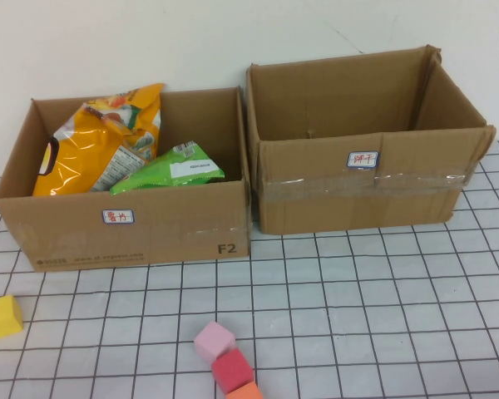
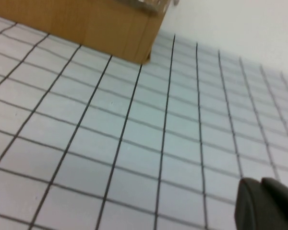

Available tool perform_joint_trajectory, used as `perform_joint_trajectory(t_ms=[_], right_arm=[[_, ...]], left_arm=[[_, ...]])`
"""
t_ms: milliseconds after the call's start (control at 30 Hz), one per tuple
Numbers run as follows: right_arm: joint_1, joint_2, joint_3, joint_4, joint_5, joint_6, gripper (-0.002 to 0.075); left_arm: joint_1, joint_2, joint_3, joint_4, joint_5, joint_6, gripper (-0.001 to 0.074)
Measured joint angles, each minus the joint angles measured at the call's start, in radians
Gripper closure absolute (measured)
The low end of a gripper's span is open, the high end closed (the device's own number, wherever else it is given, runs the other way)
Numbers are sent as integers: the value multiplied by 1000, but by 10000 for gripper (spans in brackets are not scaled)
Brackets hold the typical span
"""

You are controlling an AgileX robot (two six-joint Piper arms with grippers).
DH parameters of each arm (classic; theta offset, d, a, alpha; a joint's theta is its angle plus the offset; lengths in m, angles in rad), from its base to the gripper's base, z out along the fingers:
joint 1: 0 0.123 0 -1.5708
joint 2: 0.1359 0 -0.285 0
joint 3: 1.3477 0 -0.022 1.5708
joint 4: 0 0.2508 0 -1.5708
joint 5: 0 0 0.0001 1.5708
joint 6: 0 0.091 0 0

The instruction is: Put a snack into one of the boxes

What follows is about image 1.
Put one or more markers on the large orange chips bag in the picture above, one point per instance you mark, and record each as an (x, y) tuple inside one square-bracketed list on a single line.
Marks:
[(91, 145)]

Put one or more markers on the green snack bag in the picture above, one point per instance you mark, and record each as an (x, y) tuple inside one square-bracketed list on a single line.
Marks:
[(166, 172)]

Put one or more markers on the cardboard box with F2 print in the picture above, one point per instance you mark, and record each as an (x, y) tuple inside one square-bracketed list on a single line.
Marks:
[(183, 224)]

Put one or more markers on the cardboard box with clear tape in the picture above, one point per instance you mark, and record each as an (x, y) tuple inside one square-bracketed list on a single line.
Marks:
[(324, 199)]

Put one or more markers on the pink foam cube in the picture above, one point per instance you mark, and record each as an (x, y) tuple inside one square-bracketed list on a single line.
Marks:
[(214, 338)]

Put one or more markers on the white grid tablecloth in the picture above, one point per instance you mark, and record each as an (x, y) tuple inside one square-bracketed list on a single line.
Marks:
[(357, 311)]

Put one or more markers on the red foam cube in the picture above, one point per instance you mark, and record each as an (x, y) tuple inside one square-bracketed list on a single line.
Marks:
[(233, 372)]

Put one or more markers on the orange foam cube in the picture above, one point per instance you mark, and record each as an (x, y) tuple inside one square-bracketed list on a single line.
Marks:
[(245, 392)]

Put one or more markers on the yellow foam cube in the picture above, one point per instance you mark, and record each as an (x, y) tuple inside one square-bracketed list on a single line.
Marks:
[(4, 318)]

